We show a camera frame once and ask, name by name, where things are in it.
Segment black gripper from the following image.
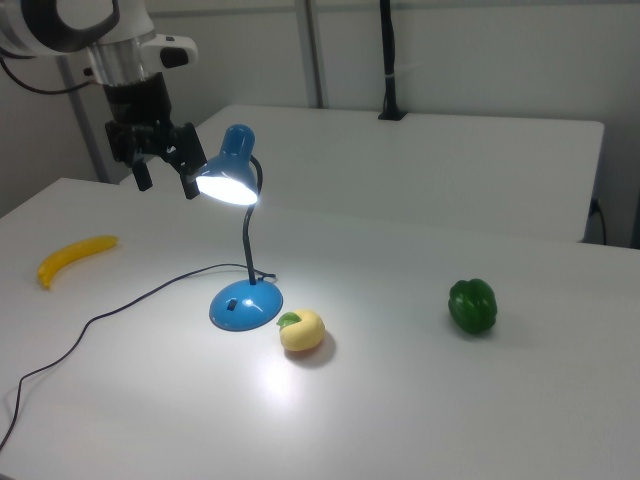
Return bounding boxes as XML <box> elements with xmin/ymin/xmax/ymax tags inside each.
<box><xmin>102</xmin><ymin>71</ymin><xmax>209</xmax><ymax>201</ymax></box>

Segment blue gooseneck desk lamp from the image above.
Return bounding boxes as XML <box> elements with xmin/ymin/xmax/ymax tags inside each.
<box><xmin>193</xmin><ymin>123</ymin><xmax>285</xmax><ymax>332</ymax></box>

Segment yellow toy banana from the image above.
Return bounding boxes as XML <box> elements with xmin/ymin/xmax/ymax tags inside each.
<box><xmin>37</xmin><ymin>234</ymin><xmax>120</xmax><ymax>291</ymax></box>

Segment yellow toy peach with leaf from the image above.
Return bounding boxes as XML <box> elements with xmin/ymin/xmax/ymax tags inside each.
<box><xmin>276</xmin><ymin>308</ymin><xmax>327</xmax><ymax>355</ymax></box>

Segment white rectangular table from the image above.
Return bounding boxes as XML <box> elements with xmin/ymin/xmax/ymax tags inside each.
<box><xmin>118</xmin><ymin>103</ymin><xmax>605</xmax><ymax>244</ymax></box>

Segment green toy bell pepper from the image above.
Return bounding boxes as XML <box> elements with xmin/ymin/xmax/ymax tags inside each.
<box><xmin>447</xmin><ymin>277</ymin><xmax>499</xmax><ymax>336</ymax></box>

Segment grey metal frame post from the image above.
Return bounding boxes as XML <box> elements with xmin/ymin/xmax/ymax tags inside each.
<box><xmin>57</xmin><ymin>53</ymin><xmax>112</xmax><ymax>184</ymax></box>

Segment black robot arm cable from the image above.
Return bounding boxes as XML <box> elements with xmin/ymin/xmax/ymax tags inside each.
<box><xmin>0</xmin><ymin>55</ymin><xmax>97</xmax><ymax>96</ymax></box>

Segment black lamp power cable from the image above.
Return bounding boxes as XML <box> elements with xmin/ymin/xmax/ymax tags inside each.
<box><xmin>0</xmin><ymin>263</ymin><xmax>277</xmax><ymax>454</ymax></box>

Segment grey wall partition post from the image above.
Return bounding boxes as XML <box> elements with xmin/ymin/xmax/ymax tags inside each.
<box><xmin>292</xmin><ymin>0</ymin><xmax>331</xmax><ymax>109</ymax></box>

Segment black clamped camera pole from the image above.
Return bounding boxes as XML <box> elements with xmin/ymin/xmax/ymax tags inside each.
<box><xmin>377</xmin><ymin>0</ymin><xmax>407</xmax><ymax>122</ymax></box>

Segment black wall plug cable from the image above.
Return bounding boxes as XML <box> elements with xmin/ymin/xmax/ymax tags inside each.
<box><xmin>589</xmin><ymin>197</ymin><xmax>609</xmax><ymax>246</ymax></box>

